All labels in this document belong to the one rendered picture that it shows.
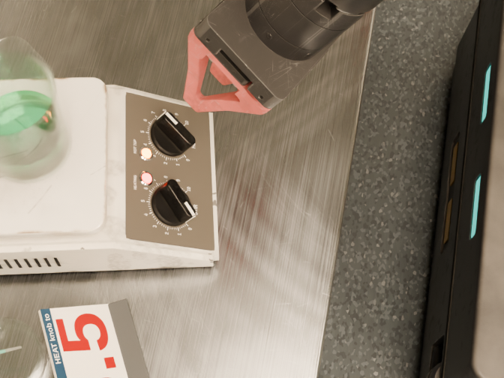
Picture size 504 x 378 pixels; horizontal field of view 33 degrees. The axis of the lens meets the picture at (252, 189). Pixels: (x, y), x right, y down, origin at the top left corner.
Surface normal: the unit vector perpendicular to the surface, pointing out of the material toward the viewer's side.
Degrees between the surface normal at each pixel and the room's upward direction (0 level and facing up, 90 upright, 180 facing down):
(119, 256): 90
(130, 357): 0
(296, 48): 86
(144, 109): 30
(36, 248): 0
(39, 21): 0
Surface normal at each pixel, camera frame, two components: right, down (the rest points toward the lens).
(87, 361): 0.65, -0.47
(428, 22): 0.04, -0.38
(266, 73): 0.54, -0.35
